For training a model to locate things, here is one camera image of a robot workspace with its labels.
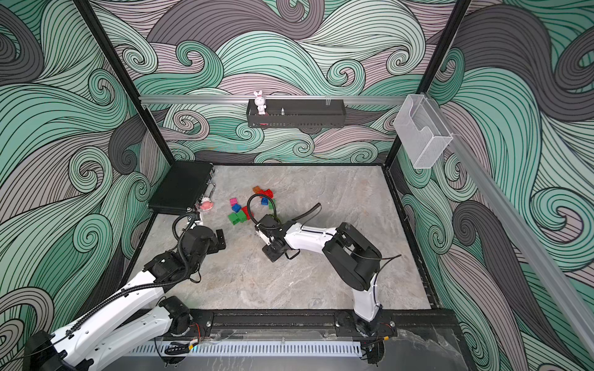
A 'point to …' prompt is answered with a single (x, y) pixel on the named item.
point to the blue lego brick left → (237, 208)
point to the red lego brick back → (268, 192)
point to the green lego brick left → (239, 217)
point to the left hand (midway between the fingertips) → (211, 231)
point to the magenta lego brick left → (233, 201)
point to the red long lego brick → (245, 209)
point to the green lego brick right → (271, 205)
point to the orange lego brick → (256, 188)
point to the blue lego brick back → (264, 201)
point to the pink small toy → (206, 205)
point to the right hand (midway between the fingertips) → (271, 253)
